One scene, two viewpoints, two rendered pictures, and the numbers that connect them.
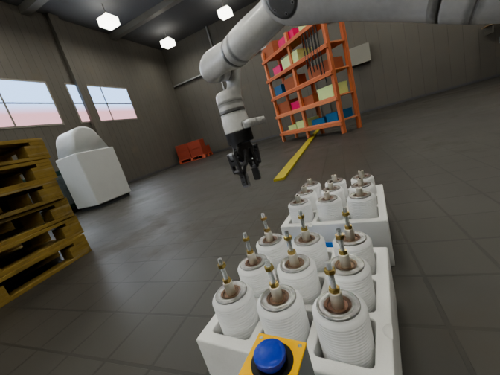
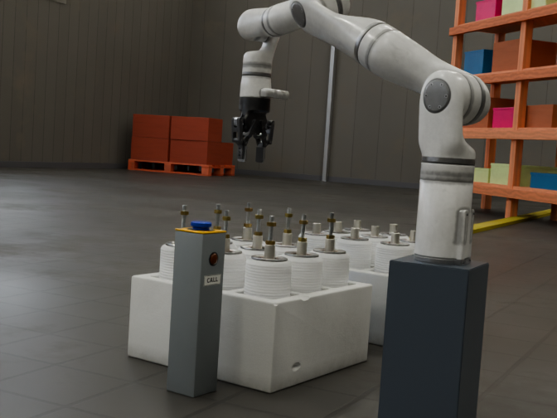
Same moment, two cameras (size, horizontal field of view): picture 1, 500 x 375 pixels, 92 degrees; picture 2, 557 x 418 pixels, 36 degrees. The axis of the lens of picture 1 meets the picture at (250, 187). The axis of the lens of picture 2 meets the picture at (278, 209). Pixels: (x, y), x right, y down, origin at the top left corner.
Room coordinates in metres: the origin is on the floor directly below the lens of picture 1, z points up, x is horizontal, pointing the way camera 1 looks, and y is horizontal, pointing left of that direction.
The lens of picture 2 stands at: (-1.38, -0.20, 0.48)
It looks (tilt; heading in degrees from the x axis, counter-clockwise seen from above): 4 degrees down; 3
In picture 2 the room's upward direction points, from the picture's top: 4 degrees clockwise
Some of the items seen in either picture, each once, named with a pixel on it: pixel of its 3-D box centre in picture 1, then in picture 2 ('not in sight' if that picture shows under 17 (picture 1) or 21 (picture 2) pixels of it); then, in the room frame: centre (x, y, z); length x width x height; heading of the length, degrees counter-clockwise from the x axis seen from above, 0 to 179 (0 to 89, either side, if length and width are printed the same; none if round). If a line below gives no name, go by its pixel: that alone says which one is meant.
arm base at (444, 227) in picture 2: not in sight; (443, 212); (0.13, -0.41, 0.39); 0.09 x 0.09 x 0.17; 66
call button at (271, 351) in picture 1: (271, 357); (201, 226); (0.24, 0.03, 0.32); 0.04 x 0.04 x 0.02
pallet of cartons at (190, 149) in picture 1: (193, 150); (183, 145); (11.41, 2.02, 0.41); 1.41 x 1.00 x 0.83; 66
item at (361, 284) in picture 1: (353, 299); (298, 296); (0.47, -0.16, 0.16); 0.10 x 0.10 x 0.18
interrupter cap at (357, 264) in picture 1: (345, 265); (301, 255); (0.47, -0.16, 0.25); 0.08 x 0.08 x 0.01
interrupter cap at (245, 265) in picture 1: (253, 262); not in sight; (0.59, 0.05, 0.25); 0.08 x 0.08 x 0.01
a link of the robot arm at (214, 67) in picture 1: (222, 62); (262, 24); (0.66, -0.02, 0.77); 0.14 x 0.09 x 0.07; 29
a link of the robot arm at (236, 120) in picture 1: (240, 118); (262, 85); (0.68, -0.03, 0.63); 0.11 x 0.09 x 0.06; 56
